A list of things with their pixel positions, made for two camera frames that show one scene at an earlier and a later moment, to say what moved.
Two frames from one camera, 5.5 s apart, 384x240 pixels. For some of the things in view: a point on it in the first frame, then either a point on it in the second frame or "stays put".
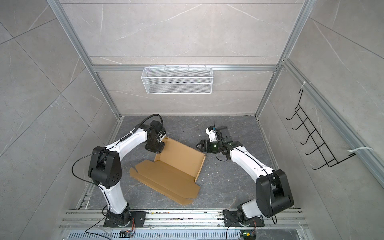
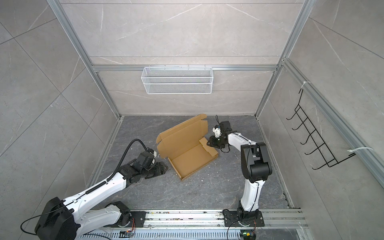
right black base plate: (231, 219) stays put
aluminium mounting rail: (184, 218) stays put
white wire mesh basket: (177, 80) stays put
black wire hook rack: (321, 146) stays put
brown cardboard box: (172, 174) to (182, 146)
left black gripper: (157, 150) to (161, 168)
